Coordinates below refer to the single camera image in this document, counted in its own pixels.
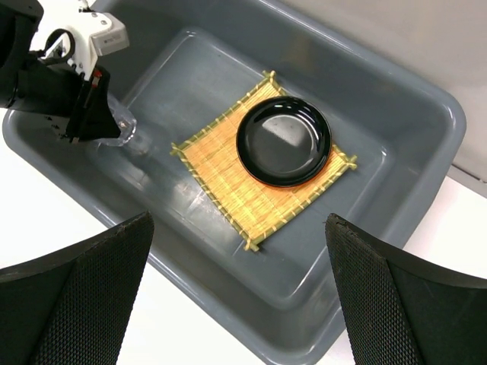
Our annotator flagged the bamboo mat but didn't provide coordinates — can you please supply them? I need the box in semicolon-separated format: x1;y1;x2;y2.
171;71;357;251

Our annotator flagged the clear plastic cup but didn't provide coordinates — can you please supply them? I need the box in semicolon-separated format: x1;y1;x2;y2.
92;93;152;156

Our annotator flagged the black plate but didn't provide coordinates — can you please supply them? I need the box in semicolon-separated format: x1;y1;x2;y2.
236;96;332;188

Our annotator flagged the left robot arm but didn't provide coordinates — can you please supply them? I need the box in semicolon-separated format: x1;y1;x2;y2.
1;1;129;142

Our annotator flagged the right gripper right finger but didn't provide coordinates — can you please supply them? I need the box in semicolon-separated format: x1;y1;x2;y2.
325;214;486;364

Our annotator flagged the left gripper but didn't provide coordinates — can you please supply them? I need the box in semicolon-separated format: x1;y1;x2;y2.
7;61;121;143

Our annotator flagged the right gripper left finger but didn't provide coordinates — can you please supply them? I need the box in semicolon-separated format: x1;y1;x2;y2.
1;212;154;364

